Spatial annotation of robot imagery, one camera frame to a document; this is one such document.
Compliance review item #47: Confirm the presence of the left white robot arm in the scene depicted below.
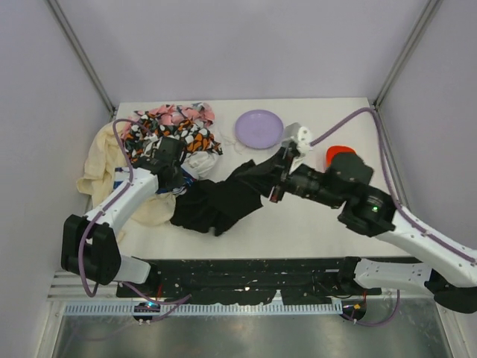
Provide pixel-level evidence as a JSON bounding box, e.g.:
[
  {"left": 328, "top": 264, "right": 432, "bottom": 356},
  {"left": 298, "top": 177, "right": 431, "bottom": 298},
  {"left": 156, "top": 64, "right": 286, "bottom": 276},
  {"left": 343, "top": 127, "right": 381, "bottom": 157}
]
[{"left": 61, "top": 137, "right": 185, "bottom": 297}]

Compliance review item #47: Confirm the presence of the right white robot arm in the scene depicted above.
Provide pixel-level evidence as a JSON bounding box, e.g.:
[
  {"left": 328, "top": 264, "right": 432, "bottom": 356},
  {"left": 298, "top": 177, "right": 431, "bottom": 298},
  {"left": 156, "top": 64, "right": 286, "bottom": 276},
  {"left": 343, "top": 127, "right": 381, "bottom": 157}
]
[{"left": 271, "top": 148, "right": 476, "bottom": 314}]

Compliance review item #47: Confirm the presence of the black orange patterned cloth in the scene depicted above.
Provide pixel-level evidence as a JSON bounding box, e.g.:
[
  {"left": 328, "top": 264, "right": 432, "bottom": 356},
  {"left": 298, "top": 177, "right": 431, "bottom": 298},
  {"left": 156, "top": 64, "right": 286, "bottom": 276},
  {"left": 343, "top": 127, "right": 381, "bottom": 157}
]
[{"left": 122, "top": 119, "right": 223, "bottom": 163}]

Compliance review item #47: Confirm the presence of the pink patterned cloth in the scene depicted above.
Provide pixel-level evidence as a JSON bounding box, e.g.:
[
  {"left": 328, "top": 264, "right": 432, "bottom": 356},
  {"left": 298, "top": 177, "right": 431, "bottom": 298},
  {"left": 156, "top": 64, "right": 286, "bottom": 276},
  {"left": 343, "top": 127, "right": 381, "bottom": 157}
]
[{"left": 129, "top": 102, "right": 215, "bottom": 128}]

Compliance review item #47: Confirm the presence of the cream yellow cloth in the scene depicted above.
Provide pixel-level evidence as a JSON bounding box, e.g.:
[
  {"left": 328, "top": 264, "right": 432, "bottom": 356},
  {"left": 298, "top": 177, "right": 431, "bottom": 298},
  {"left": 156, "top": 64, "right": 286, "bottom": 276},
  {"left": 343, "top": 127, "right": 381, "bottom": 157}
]
[{"left": 77, "top": 123, "right": 176, "bottom": 227}]

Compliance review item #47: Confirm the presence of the orange plastic cup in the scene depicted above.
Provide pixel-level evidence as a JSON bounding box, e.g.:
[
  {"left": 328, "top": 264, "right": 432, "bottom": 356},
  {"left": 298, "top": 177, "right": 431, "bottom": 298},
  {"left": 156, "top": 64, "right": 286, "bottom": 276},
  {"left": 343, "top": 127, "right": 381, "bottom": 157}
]
[{"left": 325, "top": 145, "right": 356, "bottom": 169}]

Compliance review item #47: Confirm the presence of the white thread scrap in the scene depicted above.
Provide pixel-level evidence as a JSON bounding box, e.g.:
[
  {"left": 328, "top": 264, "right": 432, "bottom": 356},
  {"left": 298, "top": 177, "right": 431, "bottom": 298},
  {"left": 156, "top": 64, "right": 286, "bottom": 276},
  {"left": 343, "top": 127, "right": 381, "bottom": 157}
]
[{"left": 218, "top": 130, "right": 245, "bottom": 155}]

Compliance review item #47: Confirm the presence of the purple plastic plate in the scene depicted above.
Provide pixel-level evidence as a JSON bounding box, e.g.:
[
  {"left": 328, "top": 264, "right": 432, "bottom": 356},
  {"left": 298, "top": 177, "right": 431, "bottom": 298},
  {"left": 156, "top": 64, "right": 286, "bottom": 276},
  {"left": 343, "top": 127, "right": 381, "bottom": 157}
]
[{"left": 234, "top": 110, "right": 284, "bottom": 149}]

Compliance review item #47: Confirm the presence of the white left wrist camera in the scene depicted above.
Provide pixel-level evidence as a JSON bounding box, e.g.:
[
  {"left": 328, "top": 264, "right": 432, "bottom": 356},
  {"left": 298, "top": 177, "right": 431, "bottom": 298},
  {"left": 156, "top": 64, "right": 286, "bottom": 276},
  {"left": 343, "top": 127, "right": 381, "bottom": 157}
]
[{"left": 142, "top": 134, "right": 161, "bottom": 151}]

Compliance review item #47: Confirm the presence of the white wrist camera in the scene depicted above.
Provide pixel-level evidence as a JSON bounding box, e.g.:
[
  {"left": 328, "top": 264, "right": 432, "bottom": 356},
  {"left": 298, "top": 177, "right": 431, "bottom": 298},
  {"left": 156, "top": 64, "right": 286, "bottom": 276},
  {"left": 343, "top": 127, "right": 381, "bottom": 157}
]
[
  {"left": 142, "top": 134, "right": 161, "bottom": 151},
  {"left": 281, "top": 122, "right": 312, "bottom": 174}
]

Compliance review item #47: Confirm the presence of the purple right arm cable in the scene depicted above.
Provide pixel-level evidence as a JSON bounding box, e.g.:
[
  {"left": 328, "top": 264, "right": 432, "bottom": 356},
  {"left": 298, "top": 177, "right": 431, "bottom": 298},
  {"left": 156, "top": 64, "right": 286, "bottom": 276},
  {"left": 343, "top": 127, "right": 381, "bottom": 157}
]
[{"left": 311, "top": 107, "right": 477, "bottom": 326}]

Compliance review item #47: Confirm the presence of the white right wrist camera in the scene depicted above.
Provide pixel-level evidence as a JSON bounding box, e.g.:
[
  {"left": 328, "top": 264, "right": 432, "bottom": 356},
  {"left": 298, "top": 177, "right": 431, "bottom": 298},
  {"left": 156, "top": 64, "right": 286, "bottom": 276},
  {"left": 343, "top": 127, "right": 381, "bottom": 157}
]
[{"left": 281, "top": 122, "right": 312, "bottom": 174}]

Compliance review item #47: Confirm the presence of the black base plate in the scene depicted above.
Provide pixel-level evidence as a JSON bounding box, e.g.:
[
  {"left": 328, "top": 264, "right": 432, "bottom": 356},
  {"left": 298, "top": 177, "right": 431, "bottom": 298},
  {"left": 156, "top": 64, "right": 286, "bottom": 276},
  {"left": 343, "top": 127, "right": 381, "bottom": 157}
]
[{"left": 138, "top": 257, "right": 381, "bottom": 306}]

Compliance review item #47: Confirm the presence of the left aluminium frame post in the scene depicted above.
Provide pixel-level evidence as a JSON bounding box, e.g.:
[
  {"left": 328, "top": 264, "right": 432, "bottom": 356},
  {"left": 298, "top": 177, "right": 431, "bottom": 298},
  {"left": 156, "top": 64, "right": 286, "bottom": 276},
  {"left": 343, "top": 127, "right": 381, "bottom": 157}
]
[{"left": 45, "top": 0, "right": 116, "bottom": 118}]

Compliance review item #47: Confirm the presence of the aluminium frame post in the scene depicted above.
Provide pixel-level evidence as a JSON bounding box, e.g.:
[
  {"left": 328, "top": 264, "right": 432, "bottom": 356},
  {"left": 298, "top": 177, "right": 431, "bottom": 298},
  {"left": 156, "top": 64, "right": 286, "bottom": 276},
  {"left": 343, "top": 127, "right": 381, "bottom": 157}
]
[
  {"left": 372, "top": 0, "right": 443, "bottom": 110},
  {"left": 45, "top": 0, "right": 116, "bottom": 118}
]

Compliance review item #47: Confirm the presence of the aluminium front rail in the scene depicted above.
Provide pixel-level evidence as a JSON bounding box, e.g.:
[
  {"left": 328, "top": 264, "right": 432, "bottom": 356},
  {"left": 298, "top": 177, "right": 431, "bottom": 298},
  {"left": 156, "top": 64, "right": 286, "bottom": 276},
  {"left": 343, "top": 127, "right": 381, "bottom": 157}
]
[{"left": 46, "top": 268, "right": 455, "bottom": 303}]

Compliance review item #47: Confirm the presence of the white slotted cable duct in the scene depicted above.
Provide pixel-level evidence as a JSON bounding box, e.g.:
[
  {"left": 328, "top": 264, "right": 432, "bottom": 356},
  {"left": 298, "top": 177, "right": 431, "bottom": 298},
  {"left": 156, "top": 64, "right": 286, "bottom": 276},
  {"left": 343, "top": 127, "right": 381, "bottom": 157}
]
[{"left": 63, "top": 300, "right": 343, "bottom": 316}]

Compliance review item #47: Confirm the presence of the right aluminium frame post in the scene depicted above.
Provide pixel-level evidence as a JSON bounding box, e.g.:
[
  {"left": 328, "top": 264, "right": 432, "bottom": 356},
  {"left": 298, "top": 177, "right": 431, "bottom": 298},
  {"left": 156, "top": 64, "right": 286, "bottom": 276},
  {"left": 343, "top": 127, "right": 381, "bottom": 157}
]
[{"left": 372, "top": 0, "right": 443, "bottom": 110}]

